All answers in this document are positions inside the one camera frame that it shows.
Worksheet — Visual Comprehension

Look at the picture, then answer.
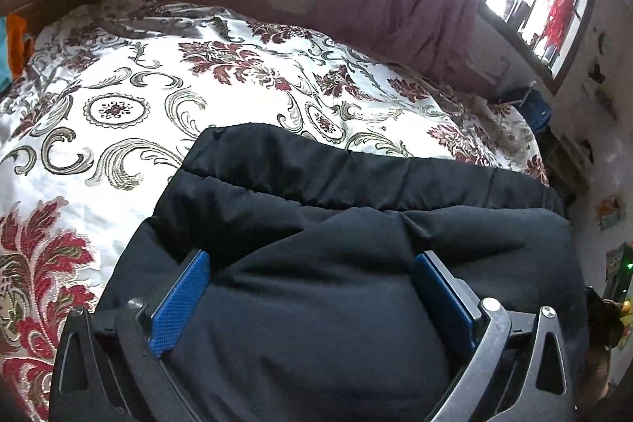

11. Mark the dark navy padded jacket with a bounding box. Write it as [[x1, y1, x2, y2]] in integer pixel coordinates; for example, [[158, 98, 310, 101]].
[[99, 123, 588, 421]]

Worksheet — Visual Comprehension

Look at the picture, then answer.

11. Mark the wooden side table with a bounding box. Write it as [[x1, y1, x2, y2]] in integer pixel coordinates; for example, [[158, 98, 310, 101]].
[[540, 132, 590, 206]]

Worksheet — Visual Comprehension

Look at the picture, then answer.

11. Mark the floral white red bedspread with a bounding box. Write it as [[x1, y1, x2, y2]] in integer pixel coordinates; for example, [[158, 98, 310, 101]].
[[1, 0, 546, 421]]

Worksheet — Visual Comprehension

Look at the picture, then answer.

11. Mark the orange blue brown pillow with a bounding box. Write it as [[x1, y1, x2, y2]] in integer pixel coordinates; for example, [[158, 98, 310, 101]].
[[0, 14, 34, 93]]

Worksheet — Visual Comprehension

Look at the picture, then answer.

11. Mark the red garment outside window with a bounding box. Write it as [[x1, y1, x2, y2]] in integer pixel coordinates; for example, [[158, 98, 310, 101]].
[[538, 0, 575, 51]]

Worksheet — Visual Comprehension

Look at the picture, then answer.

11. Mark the person's right hand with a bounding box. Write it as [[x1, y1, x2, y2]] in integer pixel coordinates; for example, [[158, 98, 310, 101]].
[[575, 346, 612, 414]]

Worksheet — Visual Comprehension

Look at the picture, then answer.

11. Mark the blue bag by bed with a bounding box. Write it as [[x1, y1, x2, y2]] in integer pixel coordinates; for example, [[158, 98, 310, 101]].
[[498, 86, 552, 136]]

